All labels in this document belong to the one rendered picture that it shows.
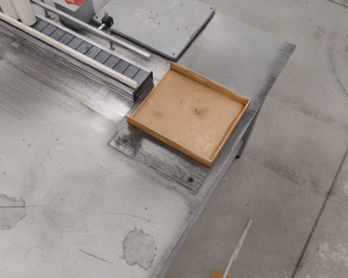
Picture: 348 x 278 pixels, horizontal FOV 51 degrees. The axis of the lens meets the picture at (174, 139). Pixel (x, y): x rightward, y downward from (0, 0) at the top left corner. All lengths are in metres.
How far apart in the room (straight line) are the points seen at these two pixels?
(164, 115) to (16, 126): 0.46
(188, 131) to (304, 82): 1.43
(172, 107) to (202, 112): 0.10
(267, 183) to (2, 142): 1.34
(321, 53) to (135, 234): 1.97
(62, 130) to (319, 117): 1.59
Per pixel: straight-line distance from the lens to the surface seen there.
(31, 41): 1.39
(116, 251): 1.01
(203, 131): 1.13
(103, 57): 1.26
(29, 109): 1.25
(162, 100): 1.19
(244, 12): 2.79
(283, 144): 2.16
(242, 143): 1.85
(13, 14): 1.44
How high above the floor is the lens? 1.81
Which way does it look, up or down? 61 degrees down
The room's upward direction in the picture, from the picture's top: 2 degrees clockwise
